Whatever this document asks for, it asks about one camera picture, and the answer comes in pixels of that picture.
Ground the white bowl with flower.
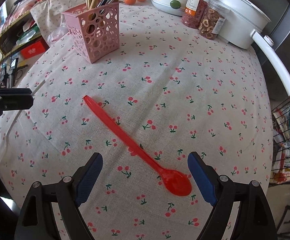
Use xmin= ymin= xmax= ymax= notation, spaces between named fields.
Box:
xmin=152 ymin=0 xmax=187 ymax=16

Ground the goji berry jar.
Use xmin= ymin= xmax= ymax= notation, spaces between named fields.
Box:
xmin=181 ymin=0 xmax=207 ymax=29

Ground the dried fruit slices jar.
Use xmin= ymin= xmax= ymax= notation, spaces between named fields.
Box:
xmin=199 ymin=0 xmax=231 ymax=40

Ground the pink perforated utensil basket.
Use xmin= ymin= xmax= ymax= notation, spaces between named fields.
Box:
xmin=62 ymin=2 xmax=119 ymax=63

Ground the red plastic spoon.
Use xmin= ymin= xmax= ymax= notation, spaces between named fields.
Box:
xmin=83 ymin=95 xmax=192 ymax=197

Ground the red box on shelf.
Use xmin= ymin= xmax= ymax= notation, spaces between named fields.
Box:
xmin=20 ymin=38 xmax=49 ymax=59

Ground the white electric cooking pot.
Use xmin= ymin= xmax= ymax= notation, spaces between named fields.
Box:
xmin=216 ymin=0 xmax=290 ymax=96

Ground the black wire vegetable rack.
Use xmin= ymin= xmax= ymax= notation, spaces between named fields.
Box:
xmin=269 ymin=97 xmax=290 ymax=186

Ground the cherry print tablecloth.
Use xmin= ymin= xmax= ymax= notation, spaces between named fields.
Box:
xmin=0 ymin=3 xmax=273 ymax=239

